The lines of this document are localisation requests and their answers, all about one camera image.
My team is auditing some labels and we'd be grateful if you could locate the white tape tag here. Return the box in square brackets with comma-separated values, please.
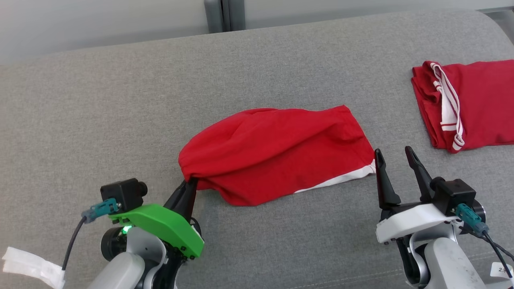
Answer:
[2, 246, 66, 289]

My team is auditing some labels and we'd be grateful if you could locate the red basketball jersey shirt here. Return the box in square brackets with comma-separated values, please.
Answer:
[412, 59, 514, 154]

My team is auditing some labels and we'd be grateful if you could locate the red shorts white trim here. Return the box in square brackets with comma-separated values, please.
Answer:
[178, 105, 377, 207]

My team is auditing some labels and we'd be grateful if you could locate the grey partition post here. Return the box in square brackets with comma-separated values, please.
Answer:
[204, 0, 246, 33]

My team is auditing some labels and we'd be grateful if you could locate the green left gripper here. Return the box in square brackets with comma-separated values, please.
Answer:
[100, 178, 204, 261]

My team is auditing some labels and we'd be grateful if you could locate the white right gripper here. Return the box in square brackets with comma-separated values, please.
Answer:
[374, 146, 454, 244]

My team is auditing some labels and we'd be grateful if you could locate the small white cable label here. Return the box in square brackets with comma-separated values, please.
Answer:
[490, 262, 514, 278]

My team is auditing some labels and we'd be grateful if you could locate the grey fabric sofa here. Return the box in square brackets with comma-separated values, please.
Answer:
[0, 9, 514, 289]

